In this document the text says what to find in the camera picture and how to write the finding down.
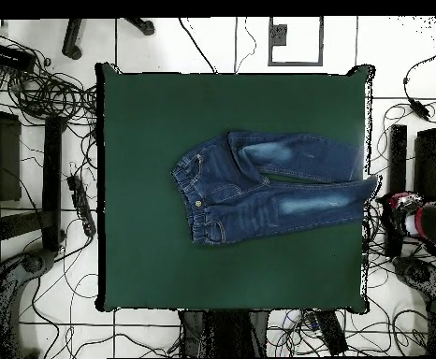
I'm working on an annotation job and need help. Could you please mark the blue denim jeans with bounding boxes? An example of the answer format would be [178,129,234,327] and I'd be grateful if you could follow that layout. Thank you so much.
[170,129,379,247]

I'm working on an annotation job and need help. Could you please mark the black power adapter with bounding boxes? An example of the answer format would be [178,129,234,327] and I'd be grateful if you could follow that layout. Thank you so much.
[407,97,433,122]

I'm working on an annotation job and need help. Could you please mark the black power strip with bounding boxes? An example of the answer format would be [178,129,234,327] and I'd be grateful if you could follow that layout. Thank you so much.
[314,309,349,356]
[66,175,97,237]

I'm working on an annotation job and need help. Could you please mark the dark green table cloth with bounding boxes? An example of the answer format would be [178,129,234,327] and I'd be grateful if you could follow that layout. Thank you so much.
[94,63,375,314]

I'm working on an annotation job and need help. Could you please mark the black chair leg with caster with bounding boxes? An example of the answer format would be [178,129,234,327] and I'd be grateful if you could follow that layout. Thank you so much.
[124,16,156,37]
[61,18,85,61]

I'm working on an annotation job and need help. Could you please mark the black stand frame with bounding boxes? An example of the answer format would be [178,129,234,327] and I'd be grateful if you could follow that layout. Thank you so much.
[385,94,436,259]
[0,84,68,259]

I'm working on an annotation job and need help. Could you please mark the grey square frame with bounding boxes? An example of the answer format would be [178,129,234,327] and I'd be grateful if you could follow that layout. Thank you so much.
[267,16,325,67]

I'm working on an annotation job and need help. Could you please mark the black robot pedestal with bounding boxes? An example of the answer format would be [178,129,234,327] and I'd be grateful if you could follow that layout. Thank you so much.
[179,309,269,358]

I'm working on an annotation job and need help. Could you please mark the tangle of black cables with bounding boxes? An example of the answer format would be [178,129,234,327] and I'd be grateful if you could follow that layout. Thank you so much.
[0,27,99,128]

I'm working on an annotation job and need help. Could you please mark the black box with cables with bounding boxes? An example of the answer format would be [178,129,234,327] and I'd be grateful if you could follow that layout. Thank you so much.
[0,41,36,71]

